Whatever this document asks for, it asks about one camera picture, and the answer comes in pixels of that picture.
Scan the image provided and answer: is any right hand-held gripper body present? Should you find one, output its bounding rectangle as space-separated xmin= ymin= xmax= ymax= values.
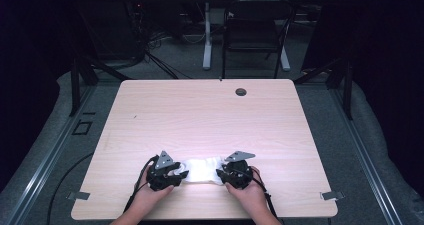
xmin=222 ymin=150 xmax=256 ymax=190

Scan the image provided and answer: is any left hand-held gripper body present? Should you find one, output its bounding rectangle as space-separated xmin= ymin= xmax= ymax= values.
xmin=146 ymin=150 xmax=183 ymax=192

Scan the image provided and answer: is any person's right hand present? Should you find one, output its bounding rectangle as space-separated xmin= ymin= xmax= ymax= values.
xmin=225 ymin=166 xmax=268 ymax=214

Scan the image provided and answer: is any person's left hand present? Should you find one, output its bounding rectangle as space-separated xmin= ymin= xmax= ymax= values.
xmin=131 ymin=164 xmax=175 ymax=216

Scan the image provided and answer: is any black metal stand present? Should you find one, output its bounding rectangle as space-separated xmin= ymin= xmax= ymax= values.
xmin=68 ymin=48 xmax=132 ymax=118
xmin=293 ymin=55 xmax=355 ymax=121

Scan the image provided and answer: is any white desk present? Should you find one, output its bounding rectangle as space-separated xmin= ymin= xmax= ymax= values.
xmin=183 ymin=0 xmax=330 ymax=72

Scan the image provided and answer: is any black folding chair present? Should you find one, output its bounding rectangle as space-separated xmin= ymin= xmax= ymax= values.
xmin=221 ymin=0 xmax=298 ymax=80

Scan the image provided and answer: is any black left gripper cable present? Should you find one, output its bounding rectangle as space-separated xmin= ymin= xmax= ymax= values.
xmin=123 ymin=154 xmax=160 ymax=214

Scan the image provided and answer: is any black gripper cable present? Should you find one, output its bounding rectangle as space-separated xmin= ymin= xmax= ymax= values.
xmin=123 ymin=154 xmax=160 ymax=214
xmin=240 ymin=169 xmax=280 ymax=221

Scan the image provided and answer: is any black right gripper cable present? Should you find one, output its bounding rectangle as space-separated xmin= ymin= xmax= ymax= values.
xmin=240 ymin=169 xmax=280 ymax=221

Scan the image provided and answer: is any metal table bracket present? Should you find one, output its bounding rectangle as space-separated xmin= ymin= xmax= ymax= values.
xmin=65 ymin=191 xmax=91 ymax=201
xmin=319 ymin=190 xmax=346 ymax=201

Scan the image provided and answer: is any black floor cable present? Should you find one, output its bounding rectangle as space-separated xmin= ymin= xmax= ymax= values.
xmin=45 ymin=152 xmax=95 ymax=225

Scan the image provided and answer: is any aluminium floor rail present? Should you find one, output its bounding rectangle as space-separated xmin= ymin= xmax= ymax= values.
xmin=2 ymin=84 xmax=98 ymax=225
xmin=329 ymin=84 xmax=405 ymax=225

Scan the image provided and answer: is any bundle of black cables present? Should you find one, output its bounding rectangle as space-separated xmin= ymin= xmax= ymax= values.
xmin=124 ymin=0 xmax=194 ymax=81

